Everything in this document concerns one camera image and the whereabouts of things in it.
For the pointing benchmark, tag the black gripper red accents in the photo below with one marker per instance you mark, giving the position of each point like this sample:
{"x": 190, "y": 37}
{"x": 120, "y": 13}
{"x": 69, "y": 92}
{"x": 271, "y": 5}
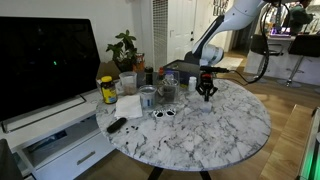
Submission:
{"x": 206, "y": 80}

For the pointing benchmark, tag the small translucent measuring cup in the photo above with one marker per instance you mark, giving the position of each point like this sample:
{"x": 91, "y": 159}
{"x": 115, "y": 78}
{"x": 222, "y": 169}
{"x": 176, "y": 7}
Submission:
{"x": 206, "y": 106}

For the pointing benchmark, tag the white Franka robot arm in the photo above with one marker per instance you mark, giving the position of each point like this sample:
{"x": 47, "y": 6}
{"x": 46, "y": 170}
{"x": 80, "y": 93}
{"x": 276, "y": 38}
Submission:
{"x": 240, "y": 13}

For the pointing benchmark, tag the glass cup dark contents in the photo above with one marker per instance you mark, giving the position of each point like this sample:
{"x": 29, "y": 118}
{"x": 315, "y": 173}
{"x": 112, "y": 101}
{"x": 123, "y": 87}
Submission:
{"x": 168, "y": 94}

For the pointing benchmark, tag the clear glass cup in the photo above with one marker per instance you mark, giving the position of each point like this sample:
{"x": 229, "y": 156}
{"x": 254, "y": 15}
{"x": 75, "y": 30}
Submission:
{"x": 147, "y": 97}

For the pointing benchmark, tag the clear plastic cup brown contents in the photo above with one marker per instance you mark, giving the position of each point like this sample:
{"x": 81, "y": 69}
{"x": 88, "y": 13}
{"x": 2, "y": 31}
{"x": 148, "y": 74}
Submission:
{"x": 128, "y": 83}

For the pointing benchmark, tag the white pill bottle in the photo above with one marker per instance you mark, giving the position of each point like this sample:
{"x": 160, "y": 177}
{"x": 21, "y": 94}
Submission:
{"x": 192, "y": 84}

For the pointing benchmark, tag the beige floor rug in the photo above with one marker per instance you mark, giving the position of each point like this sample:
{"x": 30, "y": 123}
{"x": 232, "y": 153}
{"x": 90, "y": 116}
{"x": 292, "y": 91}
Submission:
{"x": 230, "y": 63}

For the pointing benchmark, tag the dark open cardboard box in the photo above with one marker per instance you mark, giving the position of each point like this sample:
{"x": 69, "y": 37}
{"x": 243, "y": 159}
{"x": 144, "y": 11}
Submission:
{"x": 178, "y": 66}

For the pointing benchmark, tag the clear acrylic container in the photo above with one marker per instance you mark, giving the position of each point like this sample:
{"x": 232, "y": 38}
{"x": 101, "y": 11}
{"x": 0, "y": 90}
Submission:
{"x": 168, "y": 86}

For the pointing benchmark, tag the water bottle blue cap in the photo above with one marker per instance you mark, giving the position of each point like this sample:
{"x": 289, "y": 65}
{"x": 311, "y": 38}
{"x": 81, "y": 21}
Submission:
{"x": 169, "y": 76}

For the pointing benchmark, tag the panda pattern sunglasses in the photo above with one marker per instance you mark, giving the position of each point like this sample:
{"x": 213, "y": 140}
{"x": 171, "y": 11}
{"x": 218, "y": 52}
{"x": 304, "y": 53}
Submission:
{"x": 164, "y": 113}

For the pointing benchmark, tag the green bottle red cap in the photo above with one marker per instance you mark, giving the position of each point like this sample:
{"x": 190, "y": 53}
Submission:
{"x": 161, "y": 71}

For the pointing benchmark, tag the dark bottle black cap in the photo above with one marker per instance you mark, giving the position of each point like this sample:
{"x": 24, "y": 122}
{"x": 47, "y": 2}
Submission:
{"x": 148, "y": 76}

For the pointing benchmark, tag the white door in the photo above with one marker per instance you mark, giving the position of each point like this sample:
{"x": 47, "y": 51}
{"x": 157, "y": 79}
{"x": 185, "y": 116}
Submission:
{"x": 181, "y": 30}

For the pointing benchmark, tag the black bar stool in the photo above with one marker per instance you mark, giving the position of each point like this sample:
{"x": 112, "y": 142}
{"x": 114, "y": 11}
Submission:
{"x": 276, "y": 66}
{"x": 258, "y": 43}
{"x": 305, "y": 45}

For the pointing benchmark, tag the green potted plant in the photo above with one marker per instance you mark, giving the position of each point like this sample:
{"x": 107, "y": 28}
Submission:
{"x": 124, "y": 50}

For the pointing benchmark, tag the purple lit laptop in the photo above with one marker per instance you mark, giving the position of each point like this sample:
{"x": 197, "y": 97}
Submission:
{"x": 280, "y": 31}

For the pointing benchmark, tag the black remote control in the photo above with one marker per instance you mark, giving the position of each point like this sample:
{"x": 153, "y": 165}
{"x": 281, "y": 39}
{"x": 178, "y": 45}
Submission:
{"x": 116, "y": 125}

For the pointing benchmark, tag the wooden robot platform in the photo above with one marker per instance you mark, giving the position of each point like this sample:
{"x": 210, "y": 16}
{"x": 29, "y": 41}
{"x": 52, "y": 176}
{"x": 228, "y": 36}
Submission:
{"x": 283, "y": 150}

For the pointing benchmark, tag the vitamin bottle yellow lid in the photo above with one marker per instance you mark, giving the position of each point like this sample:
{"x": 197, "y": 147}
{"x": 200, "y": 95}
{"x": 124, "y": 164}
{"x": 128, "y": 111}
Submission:
{"x": 108, "y": 90}

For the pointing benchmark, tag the black table base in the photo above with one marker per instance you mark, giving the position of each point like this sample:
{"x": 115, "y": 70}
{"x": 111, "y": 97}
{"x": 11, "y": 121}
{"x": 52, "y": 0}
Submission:
{"x": 155, "y": 173}

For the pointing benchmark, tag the brown cardboard box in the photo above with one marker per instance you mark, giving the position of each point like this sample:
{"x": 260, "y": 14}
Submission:
{"x": 106, "y": 70}

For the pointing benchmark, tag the person in green top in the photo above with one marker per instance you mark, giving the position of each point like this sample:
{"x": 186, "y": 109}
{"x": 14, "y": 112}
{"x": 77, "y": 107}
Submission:
{"x": 298, "y": 16}

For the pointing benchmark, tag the white TV stand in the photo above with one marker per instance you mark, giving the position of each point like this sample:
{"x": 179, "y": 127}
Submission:
{"x": 50, "y": 123}

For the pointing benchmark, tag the black TV screen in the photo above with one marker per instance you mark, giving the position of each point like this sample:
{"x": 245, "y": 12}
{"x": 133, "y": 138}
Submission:
{"x": 43, "y": 63}

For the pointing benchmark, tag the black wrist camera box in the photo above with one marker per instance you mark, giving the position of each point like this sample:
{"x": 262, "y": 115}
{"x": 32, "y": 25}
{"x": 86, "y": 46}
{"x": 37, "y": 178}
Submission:
{"x": 213, "y": 69}

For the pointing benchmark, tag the white wall heater grille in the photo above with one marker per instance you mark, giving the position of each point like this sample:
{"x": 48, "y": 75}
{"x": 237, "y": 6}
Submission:
{"x": 160, "y": 33}

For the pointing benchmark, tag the aluminium frame green light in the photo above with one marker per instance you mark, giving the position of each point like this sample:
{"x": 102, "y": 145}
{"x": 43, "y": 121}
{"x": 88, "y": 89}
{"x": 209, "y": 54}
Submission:
{"x": 311, "y": 156}

